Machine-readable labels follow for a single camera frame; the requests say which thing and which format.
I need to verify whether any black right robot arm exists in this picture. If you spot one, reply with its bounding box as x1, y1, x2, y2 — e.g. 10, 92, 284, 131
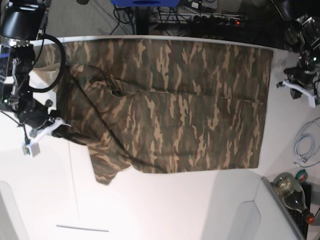
0, 0, 66, 147

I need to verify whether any clear glass bottle red cap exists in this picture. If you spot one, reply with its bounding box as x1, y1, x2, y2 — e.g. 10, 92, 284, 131
273, 172, 315, 225

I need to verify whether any green tape roll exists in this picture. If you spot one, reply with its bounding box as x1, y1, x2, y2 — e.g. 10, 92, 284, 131
295, 169, 308, 183

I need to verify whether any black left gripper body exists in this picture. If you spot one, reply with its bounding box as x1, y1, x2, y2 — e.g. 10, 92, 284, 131
284, 64, 319, 87

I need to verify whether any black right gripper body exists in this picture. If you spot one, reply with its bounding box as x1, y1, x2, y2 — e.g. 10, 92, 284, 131
16, 99, 53, 129

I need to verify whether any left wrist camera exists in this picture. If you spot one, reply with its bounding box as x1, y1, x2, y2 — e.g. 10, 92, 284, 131
308, 95, 320, 108

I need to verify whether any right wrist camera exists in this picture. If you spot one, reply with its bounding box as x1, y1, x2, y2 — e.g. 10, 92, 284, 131
22, 143, 40, 158

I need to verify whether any black power strip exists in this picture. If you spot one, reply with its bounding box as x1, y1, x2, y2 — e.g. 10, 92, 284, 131
191, 15, 241, 28

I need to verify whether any camouflage t-shirt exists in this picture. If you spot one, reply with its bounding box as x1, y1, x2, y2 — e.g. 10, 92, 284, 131
33, 39, 274, 186

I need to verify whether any white coiled cable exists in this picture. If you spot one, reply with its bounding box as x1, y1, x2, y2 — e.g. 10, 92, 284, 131
292, 118, 320, 168

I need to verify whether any blue box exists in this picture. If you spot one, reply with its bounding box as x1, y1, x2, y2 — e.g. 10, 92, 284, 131
111, 0, 186, 8

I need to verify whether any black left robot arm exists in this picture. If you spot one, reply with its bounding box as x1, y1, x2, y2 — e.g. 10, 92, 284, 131
272, 0, 320, 108

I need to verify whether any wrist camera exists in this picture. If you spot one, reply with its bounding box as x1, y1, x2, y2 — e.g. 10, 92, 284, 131
308, 95, 320, 108
22, 143, 40, 158

